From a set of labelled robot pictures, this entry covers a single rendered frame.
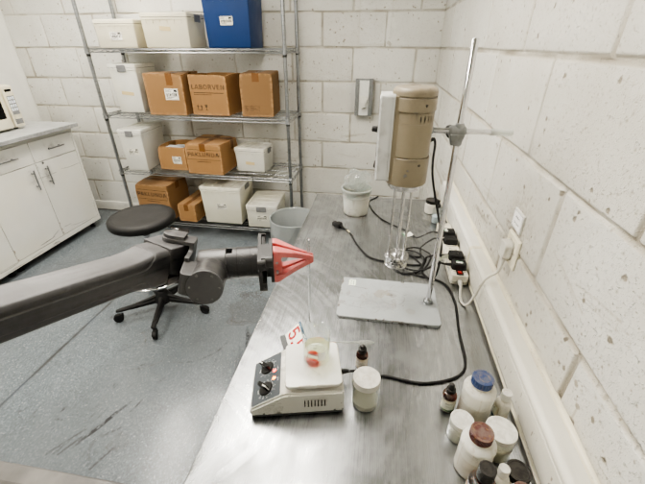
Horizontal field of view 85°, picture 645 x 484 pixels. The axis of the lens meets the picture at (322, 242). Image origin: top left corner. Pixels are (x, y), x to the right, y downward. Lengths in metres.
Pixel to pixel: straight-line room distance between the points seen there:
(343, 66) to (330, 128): 0.45
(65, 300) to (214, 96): 2.42
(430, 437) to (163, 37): 2.72
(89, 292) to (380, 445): 0.59
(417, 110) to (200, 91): 2.20
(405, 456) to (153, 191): 2.87
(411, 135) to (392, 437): 0.65
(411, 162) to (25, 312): 0.75
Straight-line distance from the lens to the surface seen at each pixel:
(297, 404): 0.82
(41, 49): 4.04
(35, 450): 2.05
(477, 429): 0.75
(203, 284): 0.58
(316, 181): 3.14
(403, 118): 0.87
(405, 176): 0.89
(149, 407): 1.95
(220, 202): 3.02
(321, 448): 0.81
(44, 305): 0.52
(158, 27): 2.93
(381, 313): 1.07
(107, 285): 0.56
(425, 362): 0.98
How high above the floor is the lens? 1.45
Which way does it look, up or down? 29 degrees down
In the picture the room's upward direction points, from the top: straight up
